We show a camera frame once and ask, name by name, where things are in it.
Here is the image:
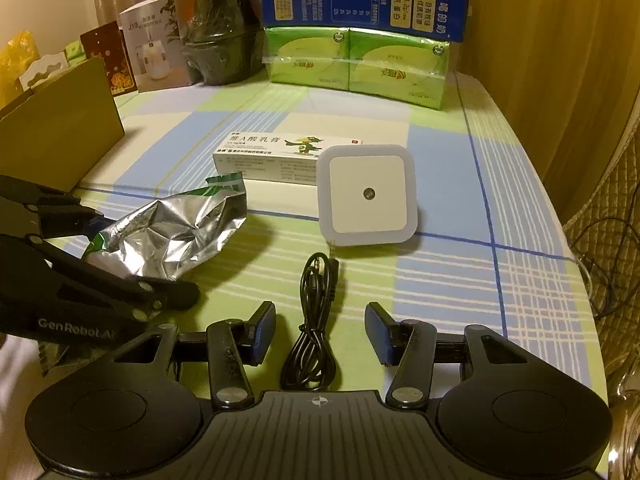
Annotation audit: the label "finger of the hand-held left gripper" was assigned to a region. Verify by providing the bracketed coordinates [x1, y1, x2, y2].
[0, 234, 201, 323]
[0, 175, 106, 238]

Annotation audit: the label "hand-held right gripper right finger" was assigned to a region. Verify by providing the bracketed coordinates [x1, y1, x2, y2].
[365, 302, 533, 409]

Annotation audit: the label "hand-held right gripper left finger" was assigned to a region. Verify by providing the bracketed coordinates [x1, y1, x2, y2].
[107, 301, 277, 409]

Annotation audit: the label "silver foil bag green label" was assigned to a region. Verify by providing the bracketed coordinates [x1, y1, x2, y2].
[82, 172, 248, 281]

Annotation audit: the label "black audio cable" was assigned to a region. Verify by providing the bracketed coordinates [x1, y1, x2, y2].
[280, 252, 346, 391]

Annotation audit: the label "brown cardboard box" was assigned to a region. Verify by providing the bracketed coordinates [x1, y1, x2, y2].
[0, 55, 126, 192]

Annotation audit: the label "checked cloth desktop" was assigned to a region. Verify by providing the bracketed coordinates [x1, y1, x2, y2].
[0, 72, 611, 461]

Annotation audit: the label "white square night light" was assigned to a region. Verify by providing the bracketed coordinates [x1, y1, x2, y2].
[315, 144, 418, 246]

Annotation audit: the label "white cutout box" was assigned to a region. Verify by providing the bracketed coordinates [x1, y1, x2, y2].
[17, 51, 71, 95]

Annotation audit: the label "yellow plastic bag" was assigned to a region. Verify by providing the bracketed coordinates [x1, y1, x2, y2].
[0, 30, 41, 106]

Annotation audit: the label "small green pack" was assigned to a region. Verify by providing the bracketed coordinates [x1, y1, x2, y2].
[64, 40, 87, 68]

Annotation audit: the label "dark brown printed box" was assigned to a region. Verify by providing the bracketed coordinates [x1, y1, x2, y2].
[80, 24, 138, 98]

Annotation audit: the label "long white ointment box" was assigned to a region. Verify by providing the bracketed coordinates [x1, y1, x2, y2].
[212, 130, 366, 183]

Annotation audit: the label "white appliance box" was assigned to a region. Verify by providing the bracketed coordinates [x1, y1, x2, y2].
[119, 0, 197, 93]

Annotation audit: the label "dark pot in plastic wrap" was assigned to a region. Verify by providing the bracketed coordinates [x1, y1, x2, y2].
[179, 0, 271, 87]

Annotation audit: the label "green tissue pack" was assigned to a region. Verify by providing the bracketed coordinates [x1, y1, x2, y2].
[262, 25, 353, 93]
[346, 27, 455, 111]

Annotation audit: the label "quilted beige chair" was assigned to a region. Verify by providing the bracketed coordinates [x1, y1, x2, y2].
[560, 110, 640, 411]

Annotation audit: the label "blue milk carton box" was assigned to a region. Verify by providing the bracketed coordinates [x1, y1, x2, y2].
[258, 0, 472, 43]

